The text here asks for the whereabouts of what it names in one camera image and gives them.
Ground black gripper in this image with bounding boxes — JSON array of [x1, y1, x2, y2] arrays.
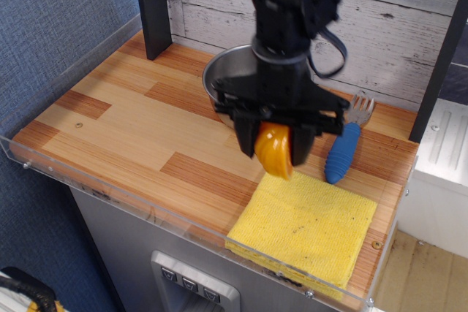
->
[[213, 57, 350, 166]]

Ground orange toy fruit half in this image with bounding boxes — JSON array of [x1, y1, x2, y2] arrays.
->
[[254, 121, 293, 180]]

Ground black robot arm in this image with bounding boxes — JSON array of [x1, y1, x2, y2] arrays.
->
[[212, 0, 350, 166]]

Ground stainless steel bowl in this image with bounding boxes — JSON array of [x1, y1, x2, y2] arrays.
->
[[203, 45, 257, 110]]

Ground yellow sponge cloth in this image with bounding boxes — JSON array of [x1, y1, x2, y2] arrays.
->
[[225, 172, 377, 296]]

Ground white toy sink unit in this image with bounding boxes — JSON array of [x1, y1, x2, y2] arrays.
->
[[397, 99, 467, 257]]

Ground silver dispenser button panel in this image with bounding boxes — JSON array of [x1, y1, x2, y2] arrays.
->
[[151, 251, 241, 311]]

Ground clear acrylic edge guard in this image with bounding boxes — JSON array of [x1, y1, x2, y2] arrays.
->
[[1, 32, 417, 311]]

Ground silver toy fridge cabinet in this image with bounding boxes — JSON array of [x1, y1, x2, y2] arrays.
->
[[72, 189, 332, 311]]

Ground yellow black object bottom left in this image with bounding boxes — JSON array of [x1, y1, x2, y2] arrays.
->
[[1, 267, 67, 312]]

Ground blue handled metal fork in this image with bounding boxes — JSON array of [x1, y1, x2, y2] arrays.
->
[[324, 95, 375, 184]]

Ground black right vertical post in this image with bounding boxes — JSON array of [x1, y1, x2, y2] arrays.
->
[[409, 0, 467, 143]]

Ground black vertical post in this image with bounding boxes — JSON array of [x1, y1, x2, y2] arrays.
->
[[409, 0, 467, 143], [138, 0, 173, 61]]

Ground black left vertical post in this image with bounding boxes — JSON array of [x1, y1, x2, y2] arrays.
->
[[138, 0, 173, 61]]

